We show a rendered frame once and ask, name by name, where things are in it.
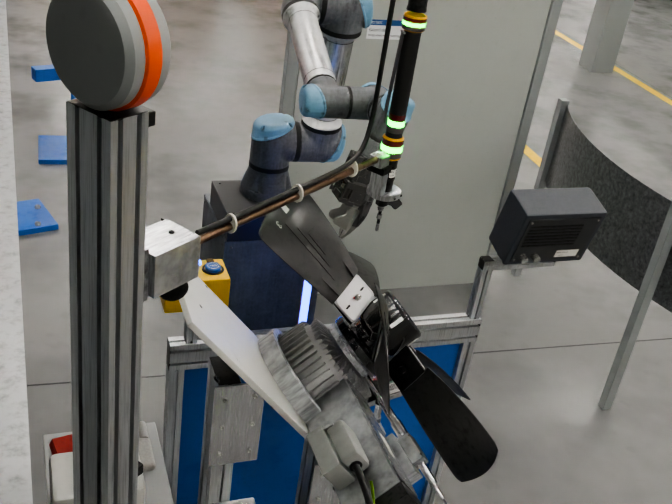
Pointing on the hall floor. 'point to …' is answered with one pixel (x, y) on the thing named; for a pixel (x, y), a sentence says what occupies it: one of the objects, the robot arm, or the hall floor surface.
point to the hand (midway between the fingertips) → (345, 233)
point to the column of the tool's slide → (106, 296)
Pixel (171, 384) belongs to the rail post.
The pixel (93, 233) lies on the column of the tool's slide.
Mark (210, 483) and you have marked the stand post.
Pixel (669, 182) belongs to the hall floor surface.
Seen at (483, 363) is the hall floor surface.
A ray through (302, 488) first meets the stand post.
